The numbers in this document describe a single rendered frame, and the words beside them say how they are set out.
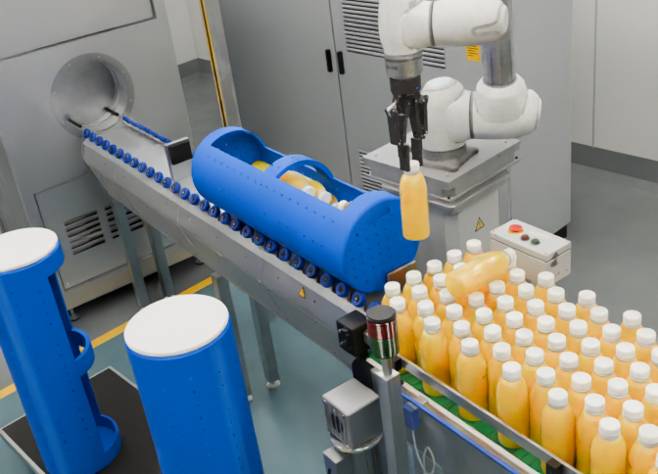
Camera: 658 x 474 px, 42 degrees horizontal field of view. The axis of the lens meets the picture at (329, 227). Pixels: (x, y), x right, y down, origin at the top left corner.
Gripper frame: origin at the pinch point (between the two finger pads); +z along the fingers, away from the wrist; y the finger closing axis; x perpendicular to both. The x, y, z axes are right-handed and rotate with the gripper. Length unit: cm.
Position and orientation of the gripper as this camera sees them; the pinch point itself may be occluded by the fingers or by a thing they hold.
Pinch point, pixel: (410, 155)
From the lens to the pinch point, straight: 212.5
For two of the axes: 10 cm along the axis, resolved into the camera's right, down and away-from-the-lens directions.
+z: 1.1, 9.0, 4.2
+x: 6.6, 2.5, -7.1
